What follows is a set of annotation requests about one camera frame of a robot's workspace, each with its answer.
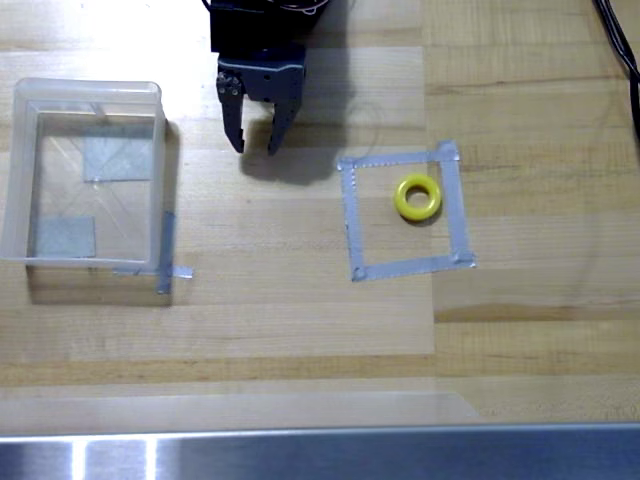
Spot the long horizontal silver tape strip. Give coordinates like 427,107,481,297
351,252,478,283
337,150,459,172

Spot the thin white arm wire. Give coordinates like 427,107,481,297
272,0,327,16

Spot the clear plastic container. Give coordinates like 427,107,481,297
0,77,168,267

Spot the black cable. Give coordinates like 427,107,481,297
592,0,640,167

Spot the short horizontal grey tape strip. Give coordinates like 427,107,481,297
111,264,195,281

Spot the short upright grey tape strip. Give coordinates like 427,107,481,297
155,210,178,296

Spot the metal table edge strip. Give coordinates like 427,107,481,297
0,423,640,480

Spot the yellow ring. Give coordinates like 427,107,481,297
393,172,444,224

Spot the small grey tape patch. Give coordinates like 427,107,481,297
36,215,98,260

